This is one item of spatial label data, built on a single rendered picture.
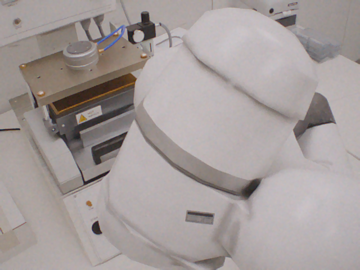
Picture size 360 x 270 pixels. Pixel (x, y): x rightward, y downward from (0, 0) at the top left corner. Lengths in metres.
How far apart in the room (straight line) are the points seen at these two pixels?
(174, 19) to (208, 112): 1.49
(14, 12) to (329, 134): 0.74
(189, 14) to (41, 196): 1.03
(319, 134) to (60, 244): 0.67
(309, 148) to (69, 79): 0.52
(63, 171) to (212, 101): 0.63
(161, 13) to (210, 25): 1.42
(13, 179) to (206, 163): 1.01
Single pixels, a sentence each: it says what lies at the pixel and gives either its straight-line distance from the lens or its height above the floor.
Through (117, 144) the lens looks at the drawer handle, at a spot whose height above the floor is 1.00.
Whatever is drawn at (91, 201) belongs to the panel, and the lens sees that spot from 0.89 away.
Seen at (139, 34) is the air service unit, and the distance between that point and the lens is 1.11.
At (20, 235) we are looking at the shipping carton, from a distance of 0.99.
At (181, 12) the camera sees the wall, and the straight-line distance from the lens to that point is 1.74.
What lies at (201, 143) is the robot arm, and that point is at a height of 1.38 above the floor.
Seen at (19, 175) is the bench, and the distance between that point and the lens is 1.23.
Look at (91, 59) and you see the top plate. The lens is 0.90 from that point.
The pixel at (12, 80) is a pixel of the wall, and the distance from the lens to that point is 1.50.
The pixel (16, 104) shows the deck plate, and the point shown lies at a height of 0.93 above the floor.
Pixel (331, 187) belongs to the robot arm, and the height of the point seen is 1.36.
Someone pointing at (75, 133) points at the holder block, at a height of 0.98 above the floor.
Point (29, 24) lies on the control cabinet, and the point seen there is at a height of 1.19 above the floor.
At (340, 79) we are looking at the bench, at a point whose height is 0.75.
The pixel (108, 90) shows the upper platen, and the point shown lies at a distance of 0.91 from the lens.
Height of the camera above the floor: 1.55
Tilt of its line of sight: 40 degrees down
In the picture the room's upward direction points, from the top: 3 degrees counter-clockwise
